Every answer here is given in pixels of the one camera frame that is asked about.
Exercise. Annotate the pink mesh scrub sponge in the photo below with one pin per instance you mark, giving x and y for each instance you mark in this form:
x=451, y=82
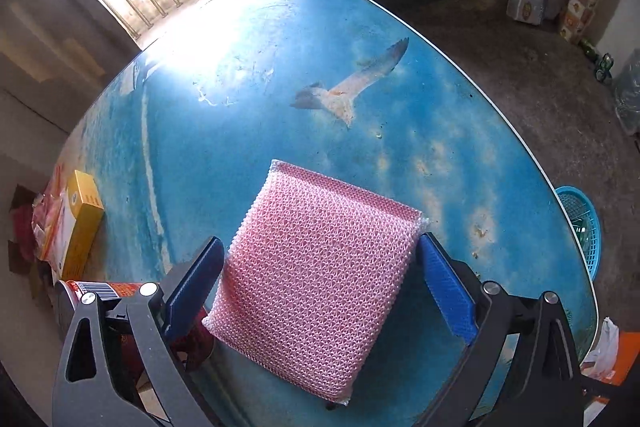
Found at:
x=315, y=277

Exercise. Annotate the green glass bottles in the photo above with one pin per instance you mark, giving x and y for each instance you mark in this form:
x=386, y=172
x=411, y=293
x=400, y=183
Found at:
x=602, y=64

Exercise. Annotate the clear water jug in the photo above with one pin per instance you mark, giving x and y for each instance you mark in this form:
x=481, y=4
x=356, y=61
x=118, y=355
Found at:
x=629, y=99

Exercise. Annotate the blue mesh wastebasket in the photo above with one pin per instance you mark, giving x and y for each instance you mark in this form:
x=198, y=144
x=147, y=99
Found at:
x=587, y=212

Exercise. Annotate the red gift bag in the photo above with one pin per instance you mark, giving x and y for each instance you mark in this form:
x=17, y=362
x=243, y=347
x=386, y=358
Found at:
x=22, y=227

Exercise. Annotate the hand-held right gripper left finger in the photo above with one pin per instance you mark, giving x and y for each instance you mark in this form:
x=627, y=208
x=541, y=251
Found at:
x=195, y=287

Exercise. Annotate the white plastic bag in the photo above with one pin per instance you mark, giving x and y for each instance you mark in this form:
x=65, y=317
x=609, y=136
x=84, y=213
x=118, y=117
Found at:
x=604, y=347

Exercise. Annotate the clear red-printed plastic bag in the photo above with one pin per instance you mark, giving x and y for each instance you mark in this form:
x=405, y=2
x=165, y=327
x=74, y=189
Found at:
x=47, y=212

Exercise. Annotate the orange board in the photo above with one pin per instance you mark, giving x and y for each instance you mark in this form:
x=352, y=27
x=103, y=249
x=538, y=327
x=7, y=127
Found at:
x=622, y=359

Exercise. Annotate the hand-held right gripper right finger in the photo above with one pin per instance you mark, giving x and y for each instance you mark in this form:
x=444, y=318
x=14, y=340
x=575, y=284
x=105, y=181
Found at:
x=447, y=289

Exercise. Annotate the yellow cardboard box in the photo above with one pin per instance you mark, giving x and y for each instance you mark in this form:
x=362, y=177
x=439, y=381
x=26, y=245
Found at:
x=82, y=222

